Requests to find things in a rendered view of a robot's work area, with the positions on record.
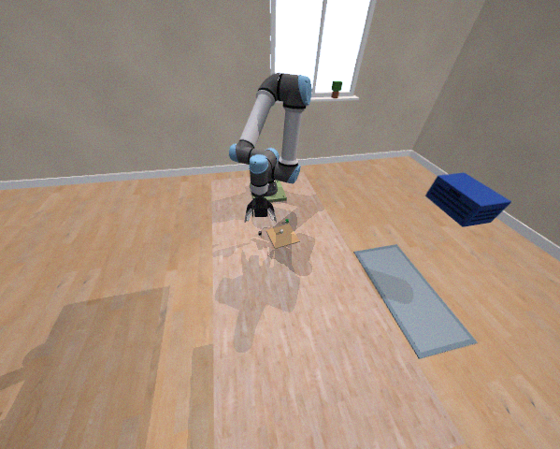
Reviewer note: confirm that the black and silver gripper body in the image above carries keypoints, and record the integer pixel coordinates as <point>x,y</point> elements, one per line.
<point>259,206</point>

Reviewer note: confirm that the tan flat mat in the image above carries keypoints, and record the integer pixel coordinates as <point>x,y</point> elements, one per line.
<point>282,239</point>

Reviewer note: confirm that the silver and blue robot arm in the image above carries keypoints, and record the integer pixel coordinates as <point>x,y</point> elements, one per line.
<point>295,93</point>

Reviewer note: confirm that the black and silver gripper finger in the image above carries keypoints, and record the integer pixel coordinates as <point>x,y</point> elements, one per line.
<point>271,212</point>
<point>248,212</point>

